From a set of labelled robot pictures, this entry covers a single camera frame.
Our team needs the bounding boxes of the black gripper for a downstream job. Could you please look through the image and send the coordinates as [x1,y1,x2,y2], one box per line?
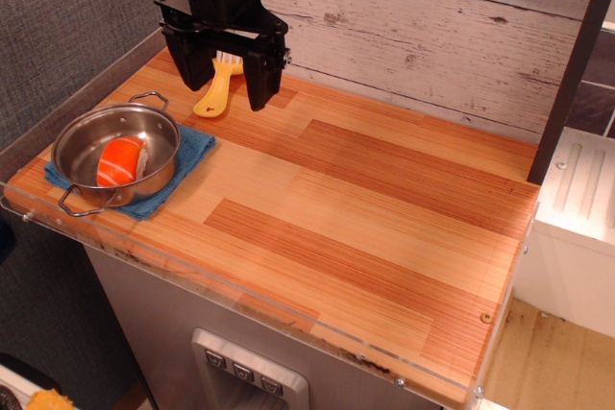
[154,0,289,111]

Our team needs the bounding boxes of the yellow brush white bristles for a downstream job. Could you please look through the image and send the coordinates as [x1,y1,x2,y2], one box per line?
[193,51,244,118]

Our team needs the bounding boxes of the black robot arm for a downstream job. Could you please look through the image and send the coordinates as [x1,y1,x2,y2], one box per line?
[154,0,289,118]

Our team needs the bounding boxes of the blue folded cloth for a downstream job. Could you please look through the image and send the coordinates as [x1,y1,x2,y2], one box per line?
[44,125,216,221]

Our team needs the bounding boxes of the orange salmon sushi toy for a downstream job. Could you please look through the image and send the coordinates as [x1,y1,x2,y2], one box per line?
[96,136,149,187]

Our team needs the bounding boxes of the silver dispenser panel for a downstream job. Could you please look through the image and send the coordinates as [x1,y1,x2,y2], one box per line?
[191,328,310,410]

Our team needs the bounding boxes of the clear acrylic edge guard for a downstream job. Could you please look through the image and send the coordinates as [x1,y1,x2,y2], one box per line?
[6,171,538,409]

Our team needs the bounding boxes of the yellow object bottom left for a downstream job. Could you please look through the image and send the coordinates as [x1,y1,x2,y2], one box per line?
[25,390,76,410]

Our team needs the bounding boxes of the silver pot with handles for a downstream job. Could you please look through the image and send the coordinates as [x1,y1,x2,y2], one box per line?
[52,91,182,217]

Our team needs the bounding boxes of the dark grey right post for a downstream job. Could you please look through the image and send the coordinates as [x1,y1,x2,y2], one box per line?
[527,0,611,185]

